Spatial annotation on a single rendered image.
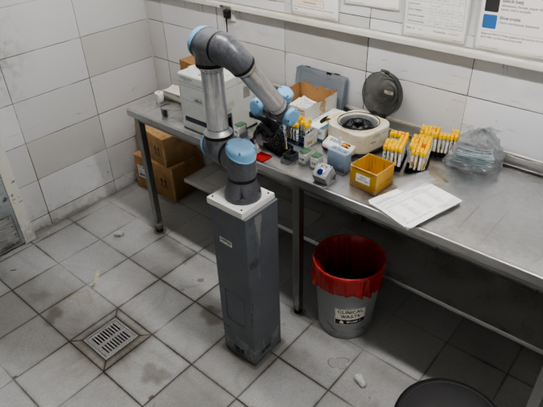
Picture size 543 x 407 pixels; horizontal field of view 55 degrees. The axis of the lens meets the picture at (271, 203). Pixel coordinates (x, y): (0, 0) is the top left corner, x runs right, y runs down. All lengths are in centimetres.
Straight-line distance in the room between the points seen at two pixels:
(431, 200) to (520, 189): 40
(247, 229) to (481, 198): 95
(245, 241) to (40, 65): 188
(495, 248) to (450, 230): 17
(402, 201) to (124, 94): 230
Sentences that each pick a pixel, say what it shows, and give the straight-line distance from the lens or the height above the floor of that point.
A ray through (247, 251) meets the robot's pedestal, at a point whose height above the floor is 72.
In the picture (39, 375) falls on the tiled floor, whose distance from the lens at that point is 285.
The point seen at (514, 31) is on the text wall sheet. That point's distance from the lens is 235.
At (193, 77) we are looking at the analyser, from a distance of 257.
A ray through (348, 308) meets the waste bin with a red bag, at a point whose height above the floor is 24.
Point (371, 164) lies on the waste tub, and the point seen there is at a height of 93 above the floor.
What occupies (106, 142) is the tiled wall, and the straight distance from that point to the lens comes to 382.
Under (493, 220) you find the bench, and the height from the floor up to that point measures 88.
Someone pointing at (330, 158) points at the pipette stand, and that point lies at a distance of 230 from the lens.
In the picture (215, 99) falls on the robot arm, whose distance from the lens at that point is 198.
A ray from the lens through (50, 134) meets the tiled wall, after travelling 358.
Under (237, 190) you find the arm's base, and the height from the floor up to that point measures 97.
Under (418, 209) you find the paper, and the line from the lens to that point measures 209.
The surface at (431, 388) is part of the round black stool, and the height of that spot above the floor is 65.
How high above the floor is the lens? 206
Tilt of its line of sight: 34 degrees down
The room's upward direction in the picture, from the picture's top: 2 degrees counter-clockwise
